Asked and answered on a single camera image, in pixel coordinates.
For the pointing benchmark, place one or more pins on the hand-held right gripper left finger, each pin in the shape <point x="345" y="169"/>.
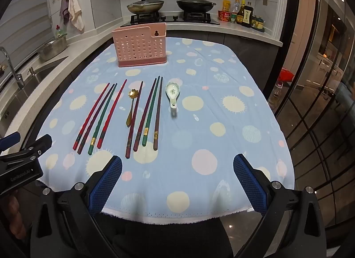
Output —
<point x="106" y="185"/>

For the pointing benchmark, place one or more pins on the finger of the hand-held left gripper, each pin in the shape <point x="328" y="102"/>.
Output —
<point x="9" y="140"/>
<point x="36" y="147"/>

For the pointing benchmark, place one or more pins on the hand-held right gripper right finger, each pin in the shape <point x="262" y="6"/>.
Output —
<point x="249" y="185"/>

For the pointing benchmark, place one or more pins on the dark maroon chopstick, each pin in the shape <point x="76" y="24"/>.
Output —
<point x="130" y="141"/>
<point x="139" y="136"/>
<point x="96" y="119"/>

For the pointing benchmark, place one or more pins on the red chopstick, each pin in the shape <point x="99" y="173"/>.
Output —
<point x="91" y="116"/>
<point x="112" y="113"/>

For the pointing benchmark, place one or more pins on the gold flower spoon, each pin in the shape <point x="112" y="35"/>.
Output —
<point x="133" y="93"/>

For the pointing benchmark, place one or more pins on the white ceramic soup spoon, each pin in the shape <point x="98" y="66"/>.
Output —
<point x="172" y="91"/>

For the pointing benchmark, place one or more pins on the pink perforated utensil holder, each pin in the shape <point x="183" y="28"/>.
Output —
<point x="138" y="47"/>

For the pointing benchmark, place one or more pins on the person's left hand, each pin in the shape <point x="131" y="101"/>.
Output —
<point x="14" y="210"/>

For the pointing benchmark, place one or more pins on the blue dotted tablecloth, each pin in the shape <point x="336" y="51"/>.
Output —
<point x="222" y="124"/>

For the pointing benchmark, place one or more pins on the steel kitchen sink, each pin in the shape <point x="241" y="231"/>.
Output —
<point x="41" y="76"/>

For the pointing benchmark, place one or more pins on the chrome soap dispenser pump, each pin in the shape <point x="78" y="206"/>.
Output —
<point x="31" y="71"/>

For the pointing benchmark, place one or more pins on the chrome faucet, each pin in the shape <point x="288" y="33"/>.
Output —
<point x="11" y="66"/>

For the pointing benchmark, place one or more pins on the clear oil bottle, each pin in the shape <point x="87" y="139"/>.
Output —
<point x="276" y="95"/>

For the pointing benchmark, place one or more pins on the metal colander bowl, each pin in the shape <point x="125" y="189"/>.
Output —
<point x="52" y="48"/>

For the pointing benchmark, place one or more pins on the red plastic bag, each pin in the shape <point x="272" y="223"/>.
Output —
<point x="287" y="76"/>

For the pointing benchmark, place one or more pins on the green dish soap bottle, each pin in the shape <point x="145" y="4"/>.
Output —
<point x="59" y="32"/>

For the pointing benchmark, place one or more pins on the white window blinds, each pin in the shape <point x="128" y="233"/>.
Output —
<point x="22" y="19"/>

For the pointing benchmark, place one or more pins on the glass sliding door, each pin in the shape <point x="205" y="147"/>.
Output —
<point x="327" y="80"/>

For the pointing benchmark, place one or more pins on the dark kitchen cabinet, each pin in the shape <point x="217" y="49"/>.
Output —
<point x="249" y="52"/>

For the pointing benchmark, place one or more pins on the purple hanging cloth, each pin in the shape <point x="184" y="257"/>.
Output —
<point x="65" y="9"/>

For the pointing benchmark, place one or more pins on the white hanging towel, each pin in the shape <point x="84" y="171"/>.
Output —
<point x="75" y="11"/>

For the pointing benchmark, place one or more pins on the blue and yellow condiment jars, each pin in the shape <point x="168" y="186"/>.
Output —
<point x="259" y="23"/>

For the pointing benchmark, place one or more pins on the small green lidded jar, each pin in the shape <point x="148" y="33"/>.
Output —
<point x="233" y="18"/>

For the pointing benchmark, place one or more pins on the dark soy sauce bottle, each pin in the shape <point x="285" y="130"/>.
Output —
<point x="247" y="16"/>

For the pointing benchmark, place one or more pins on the red instant noodle cup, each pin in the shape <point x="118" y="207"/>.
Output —
<point x="224" y="15"/>

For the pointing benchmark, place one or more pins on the brown sauce bottle yellow cap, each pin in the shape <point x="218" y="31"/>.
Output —
<point x="240" y="12"/>

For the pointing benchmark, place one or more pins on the beige wok with glass lid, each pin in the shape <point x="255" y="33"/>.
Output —
<point x="145" y="6"/>

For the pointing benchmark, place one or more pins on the black gas stove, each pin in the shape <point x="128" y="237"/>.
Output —
<point x="172" y="19"/>

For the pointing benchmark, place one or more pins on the clear plastic bottle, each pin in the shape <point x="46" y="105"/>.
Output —
<point x="235" y="6"/>

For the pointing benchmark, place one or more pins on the yellow seasoning packet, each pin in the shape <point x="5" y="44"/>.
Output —
<point x="226" y="5"/>

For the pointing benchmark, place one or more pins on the black wok with glass lid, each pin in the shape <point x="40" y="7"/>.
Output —
<point x="195" y="5"/>

